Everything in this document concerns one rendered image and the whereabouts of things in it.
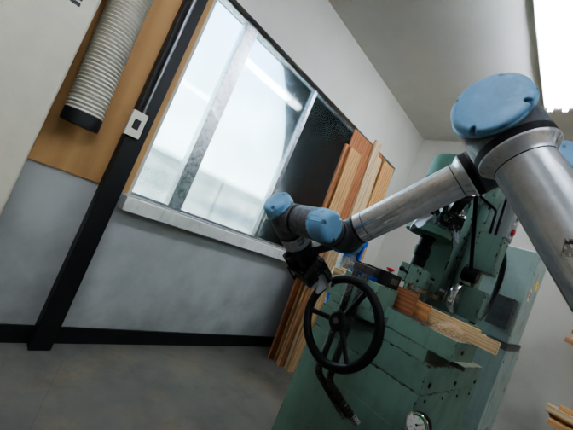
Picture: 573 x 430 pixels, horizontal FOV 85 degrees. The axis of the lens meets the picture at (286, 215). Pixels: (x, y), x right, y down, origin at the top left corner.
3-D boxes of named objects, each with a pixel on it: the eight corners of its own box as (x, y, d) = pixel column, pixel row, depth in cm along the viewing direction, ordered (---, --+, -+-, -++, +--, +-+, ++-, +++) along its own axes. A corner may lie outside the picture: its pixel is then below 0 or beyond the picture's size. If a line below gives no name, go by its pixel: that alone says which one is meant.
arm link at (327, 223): (355, 220, 74) (319, 213, 82) (328, 204, 66) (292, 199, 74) (345, 252, 73) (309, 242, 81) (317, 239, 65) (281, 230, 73)
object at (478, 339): (351, 284, 136) (355, 276, 136) (354, 285, 137) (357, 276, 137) (494, 355, 94) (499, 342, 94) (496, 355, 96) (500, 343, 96)
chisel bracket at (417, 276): (394, 281, 119) (402, 260, 119) (409, 287, 128) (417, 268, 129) (412, 289, 113) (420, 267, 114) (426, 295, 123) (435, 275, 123)
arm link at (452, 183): (528, 132, 66) (336, 230, 90) (521, 102, 58) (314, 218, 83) (562, 175, 60) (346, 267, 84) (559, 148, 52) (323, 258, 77)
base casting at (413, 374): (313, 322, 124) (321, 301, 125) (382, 334, 162) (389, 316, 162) (419, 397, 90) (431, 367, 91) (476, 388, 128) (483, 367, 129)
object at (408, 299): (363, 292, 122) (371, 273, 122) (365, 293, 122) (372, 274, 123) (410, 316, 107) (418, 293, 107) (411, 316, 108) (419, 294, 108)
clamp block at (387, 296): (336, 293, 110) (345, 269, 111) (356, 298, 119) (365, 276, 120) (370, 311, 99) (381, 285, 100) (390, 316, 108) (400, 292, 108)
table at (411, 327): (291, 276, 127) (297, 263, 128) (334, 289, 147) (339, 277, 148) (438, 362, 82) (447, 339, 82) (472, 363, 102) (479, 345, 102)
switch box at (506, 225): (489, 234, 131) (502, 198, 132) (494, 240, 137) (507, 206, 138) (506, 237, 126) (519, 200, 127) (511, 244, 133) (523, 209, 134)
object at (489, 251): (467, 266, 123) (480, 231, 124) (473, 270, 129) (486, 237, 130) (491, 274, 117) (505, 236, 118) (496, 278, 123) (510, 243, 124)
